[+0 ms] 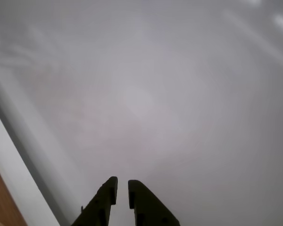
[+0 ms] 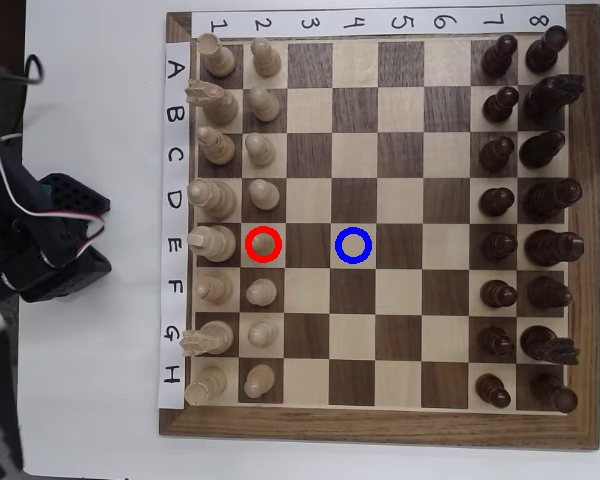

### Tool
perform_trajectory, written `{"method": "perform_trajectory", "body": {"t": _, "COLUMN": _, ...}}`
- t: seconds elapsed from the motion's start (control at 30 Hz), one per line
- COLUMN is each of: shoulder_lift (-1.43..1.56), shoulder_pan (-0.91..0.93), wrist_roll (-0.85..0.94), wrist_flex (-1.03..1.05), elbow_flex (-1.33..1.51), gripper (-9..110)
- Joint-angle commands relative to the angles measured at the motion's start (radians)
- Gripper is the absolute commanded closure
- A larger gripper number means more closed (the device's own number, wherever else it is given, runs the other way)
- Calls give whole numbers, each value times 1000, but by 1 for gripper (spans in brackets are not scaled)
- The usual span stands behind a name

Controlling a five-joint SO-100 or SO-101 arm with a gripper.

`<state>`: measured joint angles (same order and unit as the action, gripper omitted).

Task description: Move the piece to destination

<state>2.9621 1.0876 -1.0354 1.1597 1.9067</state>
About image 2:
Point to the white paper strip with letters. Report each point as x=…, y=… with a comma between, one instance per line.
x=180, y=135

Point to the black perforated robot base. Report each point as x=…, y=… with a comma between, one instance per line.
x=80, y=200

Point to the dark wooden knight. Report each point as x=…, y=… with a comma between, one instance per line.
x=542, y=342
x=550, y=97

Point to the light wooden knight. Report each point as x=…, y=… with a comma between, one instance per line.
x=220, y=106
x=215, y=336

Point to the dark wooden bishop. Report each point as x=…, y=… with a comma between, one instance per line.
x=549, y=292
x=540, y=150

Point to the dark wooden rook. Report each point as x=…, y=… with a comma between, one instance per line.
x=552, y=391
x=545, y=52

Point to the dark wooden pawn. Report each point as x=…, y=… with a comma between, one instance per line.
x=499, y=247
x=495, y=155
x=497, y=57
x=492, y=390
x=499, y=106
x=498, y=294
x=496, y=342
x=496, y=202

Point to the dark wooden queen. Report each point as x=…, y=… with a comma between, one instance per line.
x=550, y=198

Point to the light wooden pawn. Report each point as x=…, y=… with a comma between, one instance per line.
x=261, y=333
x=261, y=292
x=266, y=60
x=260, y=150
x=264, y=195
x=263, y=244
x=265, y=106
x=258, y=381

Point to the light wooden king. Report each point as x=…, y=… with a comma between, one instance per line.
x=215, y=243

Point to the light wooden rook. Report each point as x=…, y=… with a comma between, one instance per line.
x=219, y=59
x=207, y=385

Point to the wooden chessboard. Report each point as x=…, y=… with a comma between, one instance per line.
x=400, y=200

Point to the black and orange robot arm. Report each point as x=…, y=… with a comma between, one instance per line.
x=0, y=225

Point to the light wooden queen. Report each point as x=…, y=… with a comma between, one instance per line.
x=215, y=199

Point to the light wooden bishop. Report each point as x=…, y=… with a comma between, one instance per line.
x=217, y=147
x=215, y=289

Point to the white paper strip with numbers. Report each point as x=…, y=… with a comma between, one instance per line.
x=280, y=22

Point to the dark wooden king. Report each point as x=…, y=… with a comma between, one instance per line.
x=550, y=248

